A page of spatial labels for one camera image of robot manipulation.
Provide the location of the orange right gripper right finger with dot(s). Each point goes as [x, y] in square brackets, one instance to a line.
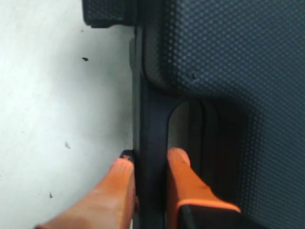
[184, 187]

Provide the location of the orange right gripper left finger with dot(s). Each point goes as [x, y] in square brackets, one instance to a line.
[110, 205]

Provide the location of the black plastic tool case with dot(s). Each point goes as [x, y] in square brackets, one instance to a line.
[240, 65]

